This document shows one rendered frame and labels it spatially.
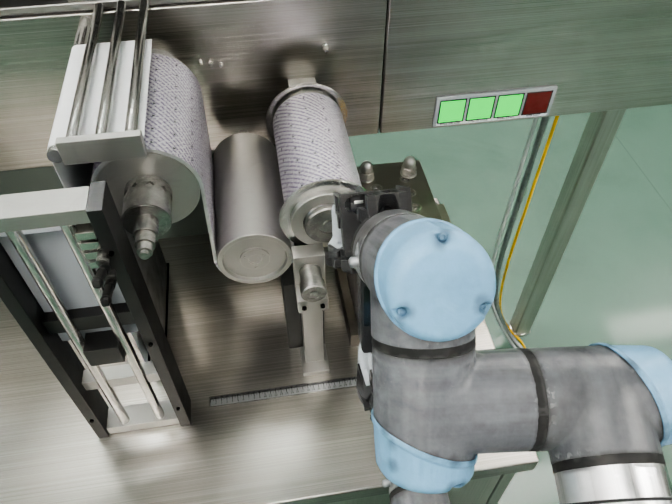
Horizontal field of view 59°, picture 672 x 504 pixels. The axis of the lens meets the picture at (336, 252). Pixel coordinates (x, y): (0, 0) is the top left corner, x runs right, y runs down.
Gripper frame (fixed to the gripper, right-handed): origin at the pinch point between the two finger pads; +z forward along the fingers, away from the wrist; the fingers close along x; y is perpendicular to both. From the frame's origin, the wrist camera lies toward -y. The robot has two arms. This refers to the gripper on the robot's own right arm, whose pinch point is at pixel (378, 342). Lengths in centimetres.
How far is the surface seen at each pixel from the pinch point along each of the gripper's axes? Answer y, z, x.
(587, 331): -109, 60, -99
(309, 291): 9.7, 4.5, 10.3
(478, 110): 9, 45, -29
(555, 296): -109, 77, -93
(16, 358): -19, 19, 66
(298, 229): 15.0, 12.5, 10.8
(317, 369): -17.8, 6.9, 9.4
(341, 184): 22.4, 13.5, 4.0
